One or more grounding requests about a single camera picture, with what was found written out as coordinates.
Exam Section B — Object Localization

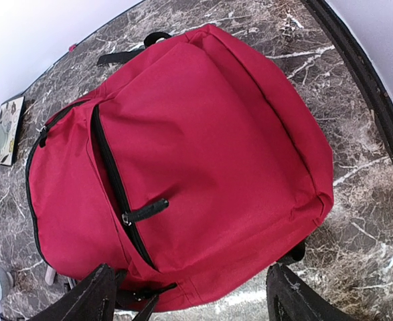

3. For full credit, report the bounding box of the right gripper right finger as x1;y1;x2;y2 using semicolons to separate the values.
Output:
266;263;353;321

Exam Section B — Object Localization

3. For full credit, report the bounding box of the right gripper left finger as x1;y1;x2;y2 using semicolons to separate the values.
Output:
31;264;116;321

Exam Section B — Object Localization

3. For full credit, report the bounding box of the pastel pink yellow highlighter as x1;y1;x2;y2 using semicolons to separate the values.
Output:
45;266;56;286

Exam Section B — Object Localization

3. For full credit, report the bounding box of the red student backpack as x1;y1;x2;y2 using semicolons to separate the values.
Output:
25;25;333;312

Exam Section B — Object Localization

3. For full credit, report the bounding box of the floral square plate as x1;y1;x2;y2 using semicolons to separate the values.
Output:
0;96;25;167

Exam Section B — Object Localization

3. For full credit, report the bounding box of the right black frame post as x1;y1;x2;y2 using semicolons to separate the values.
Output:
303;1;393;150

